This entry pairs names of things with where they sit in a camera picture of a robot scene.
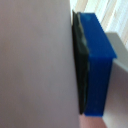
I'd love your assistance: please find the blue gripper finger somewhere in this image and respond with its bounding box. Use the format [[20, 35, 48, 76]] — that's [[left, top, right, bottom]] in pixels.
[[71, 9, 119, 119]]

